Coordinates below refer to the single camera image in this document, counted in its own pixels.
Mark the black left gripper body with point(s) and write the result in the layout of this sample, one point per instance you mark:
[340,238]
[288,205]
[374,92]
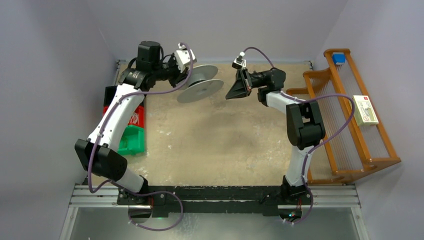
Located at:
[169,71]

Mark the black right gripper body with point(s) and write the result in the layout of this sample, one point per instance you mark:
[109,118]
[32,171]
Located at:
[245,80]

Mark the white perforated spool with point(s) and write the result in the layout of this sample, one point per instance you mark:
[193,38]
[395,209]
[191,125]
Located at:
[201,84]

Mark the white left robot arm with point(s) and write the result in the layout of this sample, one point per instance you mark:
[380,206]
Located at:
[98,153]

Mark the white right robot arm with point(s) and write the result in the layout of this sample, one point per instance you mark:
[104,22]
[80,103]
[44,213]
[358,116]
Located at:
[304,123]

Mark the red bin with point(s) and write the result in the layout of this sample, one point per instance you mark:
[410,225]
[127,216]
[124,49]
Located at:
[138,117]

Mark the blue block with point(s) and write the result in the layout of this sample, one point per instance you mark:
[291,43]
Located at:
[338,58]

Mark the green bin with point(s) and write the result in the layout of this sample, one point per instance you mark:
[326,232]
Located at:
[132,141]

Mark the white cardboard box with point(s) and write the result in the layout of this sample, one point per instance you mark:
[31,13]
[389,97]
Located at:
[364,113]

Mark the wooden rack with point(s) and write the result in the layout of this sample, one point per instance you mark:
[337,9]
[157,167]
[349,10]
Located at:
[358,151]

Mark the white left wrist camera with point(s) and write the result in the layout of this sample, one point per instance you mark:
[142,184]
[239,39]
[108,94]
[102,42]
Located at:
[184,57]

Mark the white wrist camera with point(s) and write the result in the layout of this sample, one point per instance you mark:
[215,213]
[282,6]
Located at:
[239,63]
[184,57]

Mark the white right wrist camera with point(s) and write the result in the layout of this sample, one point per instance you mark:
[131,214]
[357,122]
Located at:
[239,63]

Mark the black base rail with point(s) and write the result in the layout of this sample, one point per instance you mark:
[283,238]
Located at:
[267,200]

